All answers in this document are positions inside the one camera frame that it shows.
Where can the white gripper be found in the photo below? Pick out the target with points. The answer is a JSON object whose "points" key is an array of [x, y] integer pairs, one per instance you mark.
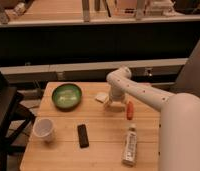
{"points": [[115, 95]]}

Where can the white sponge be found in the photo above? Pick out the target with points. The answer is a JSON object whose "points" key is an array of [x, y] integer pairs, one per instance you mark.
{"points": [[101, 97]]}

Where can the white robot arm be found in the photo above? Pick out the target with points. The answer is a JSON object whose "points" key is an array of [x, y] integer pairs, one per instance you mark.
{"points": [[179, 123]]}

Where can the green ceramic bowl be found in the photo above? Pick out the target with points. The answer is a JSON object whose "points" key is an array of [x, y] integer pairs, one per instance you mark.
{"points": [[67, 96]]}

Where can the orange carrot toy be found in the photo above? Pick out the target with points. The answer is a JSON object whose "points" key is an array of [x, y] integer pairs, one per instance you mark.
{"points": [[130, 110]]}

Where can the black rectangular bar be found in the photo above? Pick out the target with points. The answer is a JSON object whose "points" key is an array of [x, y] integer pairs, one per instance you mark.
{"points": [[83, 136]]}

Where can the white squeeze bottle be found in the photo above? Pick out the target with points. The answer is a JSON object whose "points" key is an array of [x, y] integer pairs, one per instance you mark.
{"points": [[129, 153]]}

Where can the dark side stand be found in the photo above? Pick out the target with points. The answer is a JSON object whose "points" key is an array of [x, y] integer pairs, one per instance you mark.
{"points": [[14, 117]]}

